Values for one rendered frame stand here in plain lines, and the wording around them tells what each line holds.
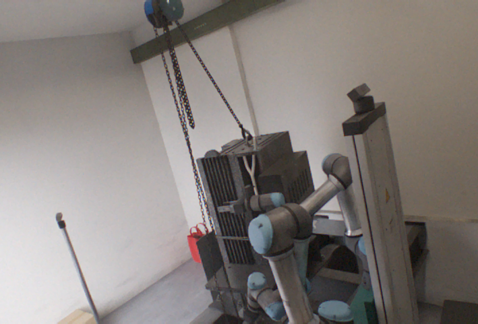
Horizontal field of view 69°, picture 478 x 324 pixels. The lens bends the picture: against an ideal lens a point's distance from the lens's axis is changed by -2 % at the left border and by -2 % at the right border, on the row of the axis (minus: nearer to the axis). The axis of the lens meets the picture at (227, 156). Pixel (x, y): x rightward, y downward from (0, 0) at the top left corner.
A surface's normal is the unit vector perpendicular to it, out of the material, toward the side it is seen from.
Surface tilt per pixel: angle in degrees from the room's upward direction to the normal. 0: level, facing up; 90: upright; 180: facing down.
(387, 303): 90
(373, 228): 90
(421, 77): 90
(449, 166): 90
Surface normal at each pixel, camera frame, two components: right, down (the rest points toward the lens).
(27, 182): 0.71, -0.05
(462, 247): -0.66, 0.31
